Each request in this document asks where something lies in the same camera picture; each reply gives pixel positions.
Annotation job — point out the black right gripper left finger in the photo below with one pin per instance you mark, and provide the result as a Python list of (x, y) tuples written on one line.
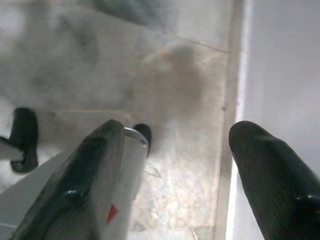
[(75, 180)]

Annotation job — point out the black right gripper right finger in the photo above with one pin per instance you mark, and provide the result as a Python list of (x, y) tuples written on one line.
[(272, 180)]

